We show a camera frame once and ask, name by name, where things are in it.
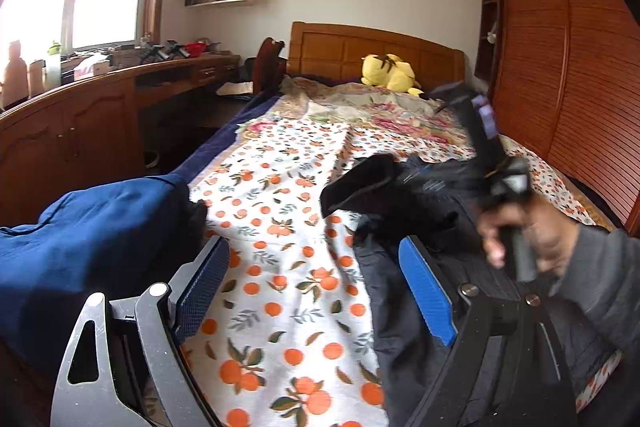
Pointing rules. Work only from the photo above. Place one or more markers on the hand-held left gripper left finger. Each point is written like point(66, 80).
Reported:
point(200, 287)

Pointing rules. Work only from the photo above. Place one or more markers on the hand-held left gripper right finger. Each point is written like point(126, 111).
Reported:
point(427, 292)

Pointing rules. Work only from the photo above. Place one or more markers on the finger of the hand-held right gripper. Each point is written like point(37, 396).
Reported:
point(435, 184)

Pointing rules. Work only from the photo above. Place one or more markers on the black jacket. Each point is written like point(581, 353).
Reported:
point(395, 307)

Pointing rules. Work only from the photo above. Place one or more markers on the person's right hand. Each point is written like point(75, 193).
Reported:
point(550, 242)

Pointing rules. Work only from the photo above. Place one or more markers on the floral pillow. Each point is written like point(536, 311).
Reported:
point(400, 117)

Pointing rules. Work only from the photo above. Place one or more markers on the orange print bedsheet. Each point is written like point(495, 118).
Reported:
point(290, 227)

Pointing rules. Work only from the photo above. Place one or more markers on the blue folded jacket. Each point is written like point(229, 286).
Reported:
point(100, 232)

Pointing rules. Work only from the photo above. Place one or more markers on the yellow plush toy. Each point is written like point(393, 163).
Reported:
point(390, 74)

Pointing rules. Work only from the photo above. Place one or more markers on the wooden wardrobe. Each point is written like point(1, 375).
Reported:
point(565, 57)

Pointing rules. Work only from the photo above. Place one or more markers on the navy blue mattress cover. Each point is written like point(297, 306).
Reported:
point(215, 147)

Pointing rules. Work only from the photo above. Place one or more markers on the wooden headboard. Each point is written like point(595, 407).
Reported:
point(330, 52)

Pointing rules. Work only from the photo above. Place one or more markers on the long wooden desk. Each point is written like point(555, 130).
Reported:
point(90, 127)

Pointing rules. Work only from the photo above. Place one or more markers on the wooden chair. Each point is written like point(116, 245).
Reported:
point(267, 62)

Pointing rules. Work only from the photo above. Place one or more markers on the red container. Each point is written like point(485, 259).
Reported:
point(196, 49)

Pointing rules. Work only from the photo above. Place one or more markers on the tissue box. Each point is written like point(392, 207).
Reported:
point(92, 71)

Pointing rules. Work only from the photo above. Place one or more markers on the beige jar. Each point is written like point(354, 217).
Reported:
point(36, 79)

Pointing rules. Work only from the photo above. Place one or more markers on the green cap bottle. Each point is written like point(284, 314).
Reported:
point(52, 67)

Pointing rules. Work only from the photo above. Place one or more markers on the brown vase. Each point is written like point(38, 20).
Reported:
point(14, 77)

